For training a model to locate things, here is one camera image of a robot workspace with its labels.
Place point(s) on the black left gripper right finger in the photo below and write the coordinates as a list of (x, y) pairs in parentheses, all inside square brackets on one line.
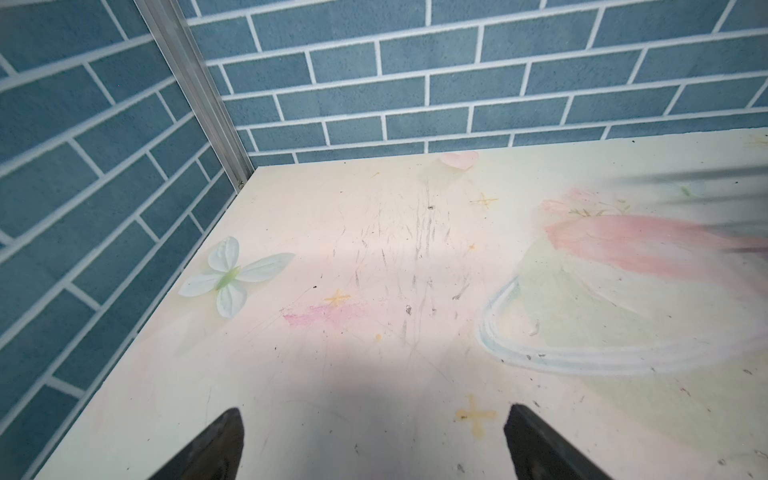
[(539, 452)]

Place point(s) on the aluminium corner post left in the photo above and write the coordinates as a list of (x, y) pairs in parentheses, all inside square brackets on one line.
[(175, 40)]

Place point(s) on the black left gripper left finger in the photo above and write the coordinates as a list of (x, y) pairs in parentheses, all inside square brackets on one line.
[(215, 453)]

